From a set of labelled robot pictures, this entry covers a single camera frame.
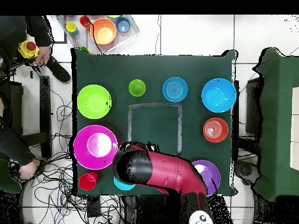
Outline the large pink bowl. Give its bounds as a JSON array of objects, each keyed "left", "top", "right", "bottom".
[{"left": 73, "top": 124, "right": 119, "bottom": 170}]

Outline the large blue bowl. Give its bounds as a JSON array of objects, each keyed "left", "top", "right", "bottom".
[{"left": 201, "top": 78, "right": 237, "bottom": 113}]

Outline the yellow emergency stop button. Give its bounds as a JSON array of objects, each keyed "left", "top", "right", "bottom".
[{"left": 18, "top": 40, "right": 40, "bottom": 60}]

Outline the person's hand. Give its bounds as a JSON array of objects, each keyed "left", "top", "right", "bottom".
[
  {"left": 34, "top": 45, "right": 51, "bottom": 67},
  {"left": 18, "top": 159, "right": 40, "bottom": 180}
]

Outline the small cyan bowl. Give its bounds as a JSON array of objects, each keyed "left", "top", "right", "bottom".
[{"left": 113, "top": 176, "right": 136, "bottom": 191}]

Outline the red cup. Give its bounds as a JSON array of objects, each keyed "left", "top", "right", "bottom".
[
  {"left": 79, "top": 15, "right": 92, "bottom": 27},
  {"left": 78, "top": 170, "right": 99, "bottom": 191}
]

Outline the large green bowl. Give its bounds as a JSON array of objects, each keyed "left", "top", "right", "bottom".
[{"left": 77, "top": 84, "right": 112, "bottom": 120}]

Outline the medium blue ribbed bowl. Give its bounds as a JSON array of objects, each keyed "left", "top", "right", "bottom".
[{"left": 162, "top": 76, "right": 189, "bottom": 103}]

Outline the black power strip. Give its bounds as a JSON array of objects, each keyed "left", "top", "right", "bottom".
[{"left": 86, "top": 195, "right": 102, "bottom": 218}]

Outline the purple bowl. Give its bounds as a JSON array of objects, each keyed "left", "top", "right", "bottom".
[{"left": 191, "top": 159, "right": 221, "bottom": 196}]

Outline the orange ribbed bowl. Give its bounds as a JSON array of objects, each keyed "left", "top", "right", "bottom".
[{"left": 202, "top": 117, "right": 229, "bottom": 144}]

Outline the dark green table cloth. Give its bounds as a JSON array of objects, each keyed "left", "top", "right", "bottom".
[{"left": 71, "top": 47, "right": 239, "bottom": 197}]

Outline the black floor device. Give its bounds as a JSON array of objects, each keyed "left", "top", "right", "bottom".
[{"left": 234, "top": 160, "right": 260, "bottom": 186}]

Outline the large orange bowl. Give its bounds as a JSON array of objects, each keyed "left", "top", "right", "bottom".
[{"left": 89, "top": 17, "right": 117, "bottom": 46}]

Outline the blue cup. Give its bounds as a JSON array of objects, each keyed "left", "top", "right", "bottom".
[{"left": 115, "top": 16, "right": 131, "bottom": 33}]

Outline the clear plastic tray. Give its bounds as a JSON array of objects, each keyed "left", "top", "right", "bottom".
[{"left": 57, "top": 15, "right": 141, "bottom": 55}]

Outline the green covered side table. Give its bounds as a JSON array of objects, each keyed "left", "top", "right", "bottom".
[
  {"left": 253, "top": 47, "right": 299, "bottom": 202},
  {"left": 0, "top": 158, "right": 23, "bottom": 194}
]

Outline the yellow cup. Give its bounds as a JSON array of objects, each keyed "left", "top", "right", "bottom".
[{"left": 65, "top": 21, "right": 79, "bottom": 36}]

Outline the beige box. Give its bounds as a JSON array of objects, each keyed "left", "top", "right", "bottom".
[{"left": 289, "top": 86, "right": 299, "bottom": 171}]

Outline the person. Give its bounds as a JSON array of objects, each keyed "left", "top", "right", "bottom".
[{"left": 0, "top": 15, "right": 72, "bottom": 194}]

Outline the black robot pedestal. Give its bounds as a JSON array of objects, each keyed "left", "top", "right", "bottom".
[{"left": 121, "top": 195, "right": 187, "bottom": 224}]

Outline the tangle of floor cables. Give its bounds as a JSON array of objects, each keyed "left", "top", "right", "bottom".
[{"left": 9, "top": 93, "right": 131, "bottom": 224}]

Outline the black table leg frame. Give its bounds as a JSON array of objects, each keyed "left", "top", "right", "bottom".
[
  {"left": 9, "top": 75, "right": 53, "bottom": 159},
  {"left": 233, "top": 76, "right": 263, "bottom": 164}
]

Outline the black cable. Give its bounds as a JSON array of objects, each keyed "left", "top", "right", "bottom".
[{"left": 83, "top": 15, "right": 103, "bottom": 55}]

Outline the black floor tape frame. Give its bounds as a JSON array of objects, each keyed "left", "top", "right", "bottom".
[{"left": 53, "top": 34, "right": 67, "bottom": 44}]

